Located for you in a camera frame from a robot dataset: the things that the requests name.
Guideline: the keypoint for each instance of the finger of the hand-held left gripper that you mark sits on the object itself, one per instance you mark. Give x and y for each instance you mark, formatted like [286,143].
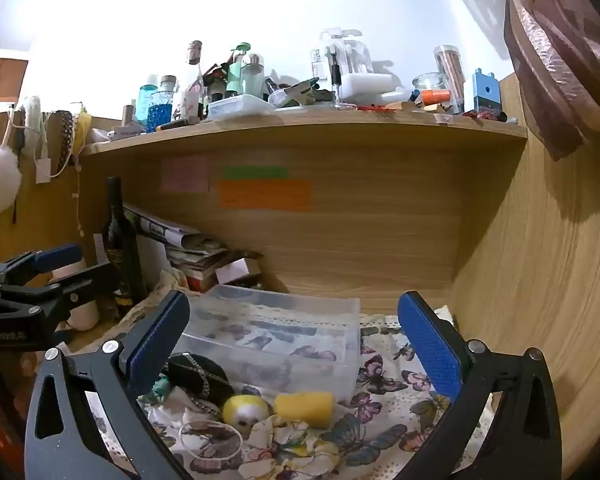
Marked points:
[60,256]
[87,282]

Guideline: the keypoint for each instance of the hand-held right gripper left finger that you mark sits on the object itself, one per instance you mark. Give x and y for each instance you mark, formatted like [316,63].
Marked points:
[157,345]

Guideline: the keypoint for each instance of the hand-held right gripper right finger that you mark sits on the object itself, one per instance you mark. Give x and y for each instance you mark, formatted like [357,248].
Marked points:
[430,352]

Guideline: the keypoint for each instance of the yellow round plush toy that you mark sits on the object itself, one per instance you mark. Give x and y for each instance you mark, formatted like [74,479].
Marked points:
[245,410]

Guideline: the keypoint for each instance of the clear plastic storage box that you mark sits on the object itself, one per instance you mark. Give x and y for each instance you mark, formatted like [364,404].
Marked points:
[280,340]

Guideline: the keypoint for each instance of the yellow sponge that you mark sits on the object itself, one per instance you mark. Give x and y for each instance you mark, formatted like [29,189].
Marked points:
[305,409]

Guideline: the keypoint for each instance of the pale pink bottle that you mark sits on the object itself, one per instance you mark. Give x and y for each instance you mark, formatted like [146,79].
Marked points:
[82,305]

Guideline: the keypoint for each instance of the teal cloth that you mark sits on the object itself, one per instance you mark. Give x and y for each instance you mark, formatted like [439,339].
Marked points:
[159,390]

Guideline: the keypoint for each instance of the dark wine bottle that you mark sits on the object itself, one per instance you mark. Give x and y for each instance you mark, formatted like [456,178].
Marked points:
[117,240]

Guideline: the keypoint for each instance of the white cloth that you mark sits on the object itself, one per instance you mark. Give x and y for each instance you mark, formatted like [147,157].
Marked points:
[180,410]

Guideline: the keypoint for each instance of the butterfly print tablecloth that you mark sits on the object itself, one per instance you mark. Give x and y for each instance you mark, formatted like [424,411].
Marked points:
[385,410]

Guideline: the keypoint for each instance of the white paper tag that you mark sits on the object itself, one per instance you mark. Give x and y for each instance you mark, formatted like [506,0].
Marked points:
[42,170]

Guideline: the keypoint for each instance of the white fluffy pompom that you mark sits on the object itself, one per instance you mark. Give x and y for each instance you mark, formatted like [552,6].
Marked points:
[0,180]

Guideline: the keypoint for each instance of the stack of books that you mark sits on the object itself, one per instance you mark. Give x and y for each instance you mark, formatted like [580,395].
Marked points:
[195,255]

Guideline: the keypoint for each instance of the brown patterned headband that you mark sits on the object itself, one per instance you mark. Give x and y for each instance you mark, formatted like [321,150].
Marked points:
[65,140]

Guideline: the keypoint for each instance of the yellow headband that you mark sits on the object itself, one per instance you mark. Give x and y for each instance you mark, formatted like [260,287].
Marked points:
[83,127]

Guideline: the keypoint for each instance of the white fluffy headband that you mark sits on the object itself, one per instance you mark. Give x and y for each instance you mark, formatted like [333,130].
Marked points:
[32,125]

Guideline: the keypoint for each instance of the pink sticky note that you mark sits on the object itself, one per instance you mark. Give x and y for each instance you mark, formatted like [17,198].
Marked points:
[185,174]

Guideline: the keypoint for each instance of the floral fabric scrunchie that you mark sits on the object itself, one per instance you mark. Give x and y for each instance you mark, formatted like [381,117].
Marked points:
[285,450]

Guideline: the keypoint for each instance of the blue liquid bottle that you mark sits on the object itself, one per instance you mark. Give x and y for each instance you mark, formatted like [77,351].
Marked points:
[160,107]

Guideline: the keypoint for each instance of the light blue bottle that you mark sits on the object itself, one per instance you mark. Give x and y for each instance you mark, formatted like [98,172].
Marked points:
[147,97]

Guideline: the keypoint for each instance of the orange sticky note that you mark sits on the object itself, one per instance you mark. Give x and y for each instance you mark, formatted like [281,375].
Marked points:
[265,195]

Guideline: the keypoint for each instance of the green sticky note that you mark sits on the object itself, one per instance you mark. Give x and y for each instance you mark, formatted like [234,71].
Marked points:
[256,172]

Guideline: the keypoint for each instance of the clear glass corked bottle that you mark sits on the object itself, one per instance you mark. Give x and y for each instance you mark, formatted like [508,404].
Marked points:
[194,77]

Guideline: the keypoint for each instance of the small clear plastic box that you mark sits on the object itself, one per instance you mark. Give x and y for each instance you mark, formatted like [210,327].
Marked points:
[240,107]

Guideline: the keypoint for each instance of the green pump bottle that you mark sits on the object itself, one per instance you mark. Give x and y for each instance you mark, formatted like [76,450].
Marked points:
[236,72]

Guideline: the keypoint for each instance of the wooden shelf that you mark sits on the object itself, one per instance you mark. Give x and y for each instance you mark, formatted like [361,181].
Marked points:
[305,130]

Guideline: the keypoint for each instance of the orange tube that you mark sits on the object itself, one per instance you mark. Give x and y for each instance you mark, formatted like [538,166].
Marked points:
[436,96]

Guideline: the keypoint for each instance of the clear bottle silver cap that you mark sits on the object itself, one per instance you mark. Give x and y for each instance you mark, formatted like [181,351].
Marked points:
[252,75]

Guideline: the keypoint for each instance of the blue box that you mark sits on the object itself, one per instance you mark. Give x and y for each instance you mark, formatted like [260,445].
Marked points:
[486,91]

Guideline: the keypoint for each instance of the glass jar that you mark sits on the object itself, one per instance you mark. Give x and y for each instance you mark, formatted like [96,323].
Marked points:
[429,85]

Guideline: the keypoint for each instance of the white foam box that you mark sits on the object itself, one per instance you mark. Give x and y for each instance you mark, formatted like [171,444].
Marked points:
[370,87]

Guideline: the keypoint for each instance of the tall clear copper tube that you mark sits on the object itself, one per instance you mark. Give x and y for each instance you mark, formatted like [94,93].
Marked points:
[452,72]

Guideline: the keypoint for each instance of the clear tall bottle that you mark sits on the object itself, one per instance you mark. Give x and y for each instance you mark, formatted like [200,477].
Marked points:
[318,67]

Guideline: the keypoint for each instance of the clear plastic packaging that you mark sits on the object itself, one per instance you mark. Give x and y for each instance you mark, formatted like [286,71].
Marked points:
[352,55]

